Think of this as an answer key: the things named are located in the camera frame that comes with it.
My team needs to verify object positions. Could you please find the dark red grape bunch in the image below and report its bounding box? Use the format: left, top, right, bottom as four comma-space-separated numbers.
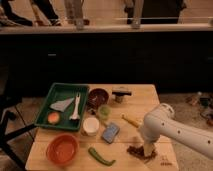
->
127, 146, 157, 162

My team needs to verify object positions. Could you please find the orange plastic bowl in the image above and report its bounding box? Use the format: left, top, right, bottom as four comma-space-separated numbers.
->
46, 134, 79, 167

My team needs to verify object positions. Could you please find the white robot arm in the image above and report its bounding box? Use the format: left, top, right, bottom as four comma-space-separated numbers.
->
138, 103, 213, 160

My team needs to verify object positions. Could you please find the white paper cup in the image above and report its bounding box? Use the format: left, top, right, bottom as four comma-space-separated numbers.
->
83, 117, 100, 136

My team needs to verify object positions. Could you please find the dark red bowl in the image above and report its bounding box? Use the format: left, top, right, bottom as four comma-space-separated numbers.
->
87, 88, 109, 109

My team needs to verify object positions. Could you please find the grey folded cloth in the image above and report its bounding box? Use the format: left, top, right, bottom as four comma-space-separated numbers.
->
50, 98, 74, 112

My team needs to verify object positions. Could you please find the blue sponge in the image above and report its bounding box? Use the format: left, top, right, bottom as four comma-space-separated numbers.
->
101, 123, 120, 144

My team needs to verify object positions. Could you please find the black chair frame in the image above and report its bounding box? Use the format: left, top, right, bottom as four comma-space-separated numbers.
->
0, 96, 37, 169

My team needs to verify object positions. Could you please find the green plastic tray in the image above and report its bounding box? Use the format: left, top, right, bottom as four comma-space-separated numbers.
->
34, 83, 89, 132

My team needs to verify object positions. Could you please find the white plastic fork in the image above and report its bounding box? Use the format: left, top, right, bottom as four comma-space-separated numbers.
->
69, 93, 80, 120

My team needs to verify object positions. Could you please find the small green cup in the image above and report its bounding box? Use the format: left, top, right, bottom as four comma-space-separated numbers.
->
98, 105, 111, 120

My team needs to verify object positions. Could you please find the orange peach fruit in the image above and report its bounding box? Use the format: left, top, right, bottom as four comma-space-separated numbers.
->
47, 112, 60, 125

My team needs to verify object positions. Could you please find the green chili pepper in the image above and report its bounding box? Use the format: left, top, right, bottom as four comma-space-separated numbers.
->
88, 147, 115, 166

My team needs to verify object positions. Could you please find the black wooden stamp block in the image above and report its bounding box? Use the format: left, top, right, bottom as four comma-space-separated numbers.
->
112, 87, 132, 103

